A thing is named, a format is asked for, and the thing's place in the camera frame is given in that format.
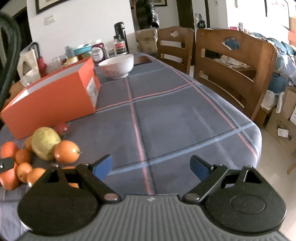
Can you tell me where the cardboard box on floor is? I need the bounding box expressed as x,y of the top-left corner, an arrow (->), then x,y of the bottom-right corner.
266,86 -> 295,154

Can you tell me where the white paper bag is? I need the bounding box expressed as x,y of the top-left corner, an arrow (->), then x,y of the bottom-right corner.
17,49 -> 41,87

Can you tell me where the brown wallet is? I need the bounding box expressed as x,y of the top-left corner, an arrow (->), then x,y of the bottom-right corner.
134,56 -> 152,66

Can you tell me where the black thermos bottle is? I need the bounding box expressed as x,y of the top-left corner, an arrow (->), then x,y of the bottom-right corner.
114,22 -> 130,54

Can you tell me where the red vitamin bottle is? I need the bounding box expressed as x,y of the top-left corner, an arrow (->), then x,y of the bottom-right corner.
91,39 -> 109,65

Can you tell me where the teal bowl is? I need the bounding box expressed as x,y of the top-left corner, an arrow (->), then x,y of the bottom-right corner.
74,44 -> 92,56

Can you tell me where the large orange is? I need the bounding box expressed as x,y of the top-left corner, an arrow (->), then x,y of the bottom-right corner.
0,162 -> 20,191

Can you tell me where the yellow-green mango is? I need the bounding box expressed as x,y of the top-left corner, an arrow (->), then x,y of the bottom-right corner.
31,127 -> 61,161

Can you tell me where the far wooden chair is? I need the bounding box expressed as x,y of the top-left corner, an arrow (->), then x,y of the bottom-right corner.
157,26 -> 195,75

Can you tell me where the white ceramic bowl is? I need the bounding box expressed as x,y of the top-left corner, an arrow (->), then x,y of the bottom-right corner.
98,54 -> 134,80

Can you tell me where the wooden chair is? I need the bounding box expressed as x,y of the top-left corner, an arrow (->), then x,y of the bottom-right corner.
157,26 -> 195,75
194,29 -> 277,120

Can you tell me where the grey blue tumbler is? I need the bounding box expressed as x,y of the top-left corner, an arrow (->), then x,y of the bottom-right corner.
64,45 -> 75,59

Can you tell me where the red umbrella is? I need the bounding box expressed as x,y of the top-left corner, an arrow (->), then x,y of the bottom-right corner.
29,42 -> 47,78

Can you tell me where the orange cardboard box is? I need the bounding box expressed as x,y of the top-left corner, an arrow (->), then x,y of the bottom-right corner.
1,58 -> 100,140

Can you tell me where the near wooden chair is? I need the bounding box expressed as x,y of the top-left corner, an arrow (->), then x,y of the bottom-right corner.
194,29 -> 277,120

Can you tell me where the dark supplement bottle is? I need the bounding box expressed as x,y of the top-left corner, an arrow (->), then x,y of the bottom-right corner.
113,35 -> 127,56

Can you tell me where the black cable hose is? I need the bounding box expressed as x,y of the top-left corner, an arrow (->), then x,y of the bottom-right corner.
0,11 -> 22,112

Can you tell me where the red tomato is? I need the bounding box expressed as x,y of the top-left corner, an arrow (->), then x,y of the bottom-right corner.
54,123 -> 69,136

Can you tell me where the framed picture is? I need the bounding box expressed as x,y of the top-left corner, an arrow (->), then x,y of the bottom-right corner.
35,0 -> 67,15

